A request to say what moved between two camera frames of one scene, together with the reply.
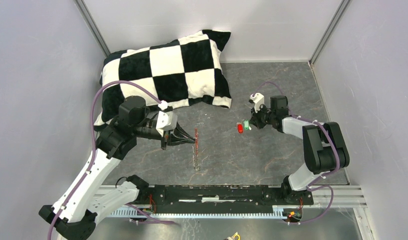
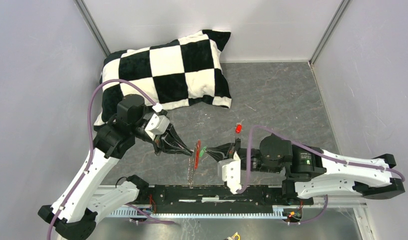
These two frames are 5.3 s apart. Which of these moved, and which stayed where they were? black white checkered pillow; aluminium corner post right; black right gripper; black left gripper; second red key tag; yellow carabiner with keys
Moved: black left gripper; black right gripper
Stayed: aluminium corner post right; second red key tag; yellow carabiner with keys; black white checkered pillow
